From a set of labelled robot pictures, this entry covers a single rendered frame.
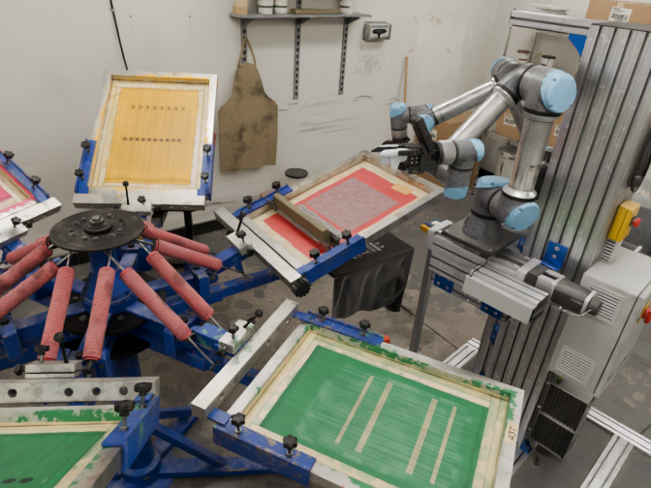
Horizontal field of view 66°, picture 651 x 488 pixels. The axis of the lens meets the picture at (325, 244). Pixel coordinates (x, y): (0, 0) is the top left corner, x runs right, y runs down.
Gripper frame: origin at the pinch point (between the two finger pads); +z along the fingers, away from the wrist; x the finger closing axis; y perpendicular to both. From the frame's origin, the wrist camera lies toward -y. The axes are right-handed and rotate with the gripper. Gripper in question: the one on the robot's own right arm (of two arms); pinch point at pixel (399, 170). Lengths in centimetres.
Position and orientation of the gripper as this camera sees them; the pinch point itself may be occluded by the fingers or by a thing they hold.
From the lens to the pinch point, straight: 252.9
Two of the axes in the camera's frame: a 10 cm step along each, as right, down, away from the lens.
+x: 8.0, -4.7, 3.7
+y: 5.8, 4.4, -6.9
